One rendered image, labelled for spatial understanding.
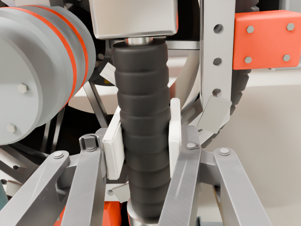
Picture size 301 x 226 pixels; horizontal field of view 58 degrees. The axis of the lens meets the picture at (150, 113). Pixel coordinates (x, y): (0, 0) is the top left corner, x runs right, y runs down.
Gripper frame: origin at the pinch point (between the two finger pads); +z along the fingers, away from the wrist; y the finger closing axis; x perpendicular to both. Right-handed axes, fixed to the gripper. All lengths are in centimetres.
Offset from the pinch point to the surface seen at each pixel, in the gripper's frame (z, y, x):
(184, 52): 390, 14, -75
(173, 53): 390, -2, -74
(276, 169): 109, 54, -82
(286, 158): 120, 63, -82
